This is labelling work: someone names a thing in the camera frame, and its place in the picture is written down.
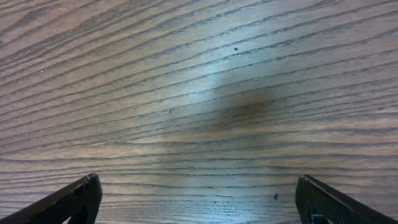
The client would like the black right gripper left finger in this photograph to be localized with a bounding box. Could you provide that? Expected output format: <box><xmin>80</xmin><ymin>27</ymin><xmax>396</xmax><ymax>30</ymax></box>
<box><xmin>1</xmin><ymin>173</ymin><xmax>103</xmax><ymax>224</ymax></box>

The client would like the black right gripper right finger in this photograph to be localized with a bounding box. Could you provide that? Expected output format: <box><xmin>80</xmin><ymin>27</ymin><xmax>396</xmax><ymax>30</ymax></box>
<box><xmin>295</xmin><ymin>174</ymin><xmax>397</xmax><ymax>224</ymax></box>

